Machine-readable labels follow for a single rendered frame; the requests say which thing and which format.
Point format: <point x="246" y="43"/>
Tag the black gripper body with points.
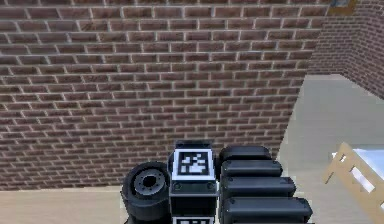
<point x="146" y="190"/>

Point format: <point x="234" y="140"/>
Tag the wooden framed wall picture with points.
<point x="340" y="8"/>

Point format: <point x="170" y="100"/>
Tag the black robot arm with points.
<point x="256" y="196"/>

